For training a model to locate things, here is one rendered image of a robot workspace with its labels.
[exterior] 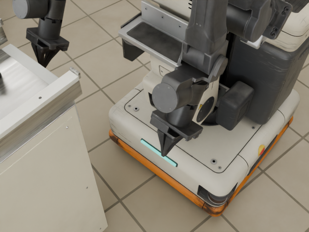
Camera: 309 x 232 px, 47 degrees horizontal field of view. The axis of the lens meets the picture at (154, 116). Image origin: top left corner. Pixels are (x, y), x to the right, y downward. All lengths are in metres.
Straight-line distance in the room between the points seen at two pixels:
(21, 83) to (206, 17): 0.49
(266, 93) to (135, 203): 0.72
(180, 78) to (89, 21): 1.83
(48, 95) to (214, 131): 0.85
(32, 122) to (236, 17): 0.47
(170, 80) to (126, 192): 1.05
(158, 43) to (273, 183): 0.97
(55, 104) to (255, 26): 0.45
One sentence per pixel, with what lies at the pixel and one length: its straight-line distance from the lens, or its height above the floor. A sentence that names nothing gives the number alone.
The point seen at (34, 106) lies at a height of 0.90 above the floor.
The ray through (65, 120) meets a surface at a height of 0.81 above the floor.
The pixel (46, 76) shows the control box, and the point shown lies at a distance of 0.92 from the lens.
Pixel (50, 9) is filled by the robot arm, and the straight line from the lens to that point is 0.96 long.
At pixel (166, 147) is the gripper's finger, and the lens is 0.79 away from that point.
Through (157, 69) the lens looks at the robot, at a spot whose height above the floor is 0.61.
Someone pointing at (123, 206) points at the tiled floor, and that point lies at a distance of 1.61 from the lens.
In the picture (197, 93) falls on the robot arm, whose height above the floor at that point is 0.94.
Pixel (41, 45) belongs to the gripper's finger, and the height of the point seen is 0.85.
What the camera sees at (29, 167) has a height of 0.76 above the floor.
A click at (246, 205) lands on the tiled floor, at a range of 1.66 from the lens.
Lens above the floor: 1.47
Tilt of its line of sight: 52 degrees down
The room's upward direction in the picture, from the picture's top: straight up
